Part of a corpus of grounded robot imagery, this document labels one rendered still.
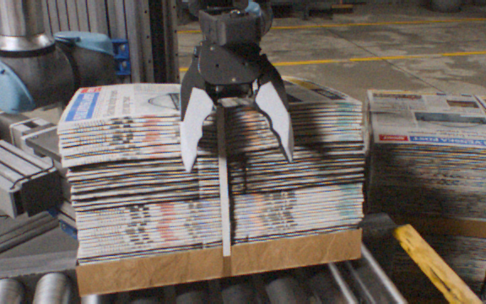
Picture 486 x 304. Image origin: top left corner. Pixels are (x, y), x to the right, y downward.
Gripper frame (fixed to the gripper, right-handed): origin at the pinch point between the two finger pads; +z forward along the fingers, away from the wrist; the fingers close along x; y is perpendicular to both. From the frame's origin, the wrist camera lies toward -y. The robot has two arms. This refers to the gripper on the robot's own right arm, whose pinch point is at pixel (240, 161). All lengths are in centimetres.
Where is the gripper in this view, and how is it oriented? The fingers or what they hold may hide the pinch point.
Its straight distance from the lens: 56.4
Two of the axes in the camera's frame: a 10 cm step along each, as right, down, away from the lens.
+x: -9.8, 1.0, -1.9
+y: -1.7, 1.3, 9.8
